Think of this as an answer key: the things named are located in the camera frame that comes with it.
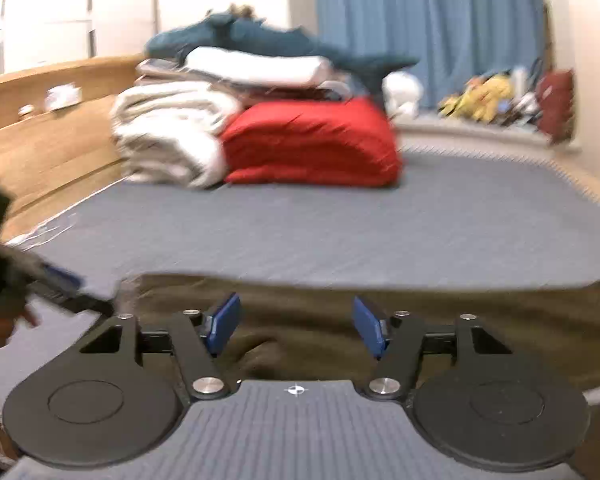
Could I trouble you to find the teal shark plush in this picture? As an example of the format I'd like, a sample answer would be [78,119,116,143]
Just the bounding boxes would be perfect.
[144,10,421,106]

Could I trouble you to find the white plush toy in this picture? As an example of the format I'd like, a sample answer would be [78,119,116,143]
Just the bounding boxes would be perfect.
[382,71,425,121]

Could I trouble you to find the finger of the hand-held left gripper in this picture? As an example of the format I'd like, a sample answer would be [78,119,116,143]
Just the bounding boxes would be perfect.
[26,282,117,317]
[27,259,84,290]

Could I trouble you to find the white wardrobe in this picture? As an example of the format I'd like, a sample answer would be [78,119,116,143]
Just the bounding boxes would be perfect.
[0,0,287,76]

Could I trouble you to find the white folded towel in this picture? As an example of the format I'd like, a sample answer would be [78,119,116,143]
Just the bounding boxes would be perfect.
[185,46,333,88]

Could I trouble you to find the olive green corduroy pants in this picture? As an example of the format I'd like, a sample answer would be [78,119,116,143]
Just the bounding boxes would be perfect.
[115,272,600,393]

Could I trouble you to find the person's left hand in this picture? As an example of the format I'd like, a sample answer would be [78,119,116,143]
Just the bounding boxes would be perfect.
[0,305,39,359]

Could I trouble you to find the blue curtain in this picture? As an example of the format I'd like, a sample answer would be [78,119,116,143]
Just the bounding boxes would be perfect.
[314,0,548,111]

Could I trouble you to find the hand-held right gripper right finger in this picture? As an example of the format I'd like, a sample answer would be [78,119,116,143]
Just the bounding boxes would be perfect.
[352,296,513,401]

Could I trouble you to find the red pillow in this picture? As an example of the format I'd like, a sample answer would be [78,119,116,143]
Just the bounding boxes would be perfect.
[535,69,576,145]

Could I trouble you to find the grey quilted mattress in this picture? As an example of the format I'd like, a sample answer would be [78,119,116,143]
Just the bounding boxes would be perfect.
[0,142,600,461]

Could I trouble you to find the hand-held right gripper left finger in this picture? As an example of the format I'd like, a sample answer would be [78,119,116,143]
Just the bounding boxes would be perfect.
[80,292,242,401]

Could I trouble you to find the red folded quilt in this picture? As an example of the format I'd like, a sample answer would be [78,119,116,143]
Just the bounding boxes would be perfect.
[220,97,403,188]

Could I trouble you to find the small white box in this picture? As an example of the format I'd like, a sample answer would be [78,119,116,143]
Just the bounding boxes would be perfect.
[45,85,83,111]

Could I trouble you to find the yellow round plush toy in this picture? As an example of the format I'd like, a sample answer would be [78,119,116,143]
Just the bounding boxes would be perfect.
[477,74,513,122]

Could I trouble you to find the white fleece blanket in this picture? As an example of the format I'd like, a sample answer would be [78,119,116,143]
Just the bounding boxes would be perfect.
[110,82,243,191]

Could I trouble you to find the wooden headboard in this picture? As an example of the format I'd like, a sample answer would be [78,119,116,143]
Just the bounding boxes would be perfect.
[0,55,148,246]

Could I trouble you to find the white window sill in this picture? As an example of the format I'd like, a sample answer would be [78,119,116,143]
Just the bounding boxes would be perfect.
[395,115,581,153]

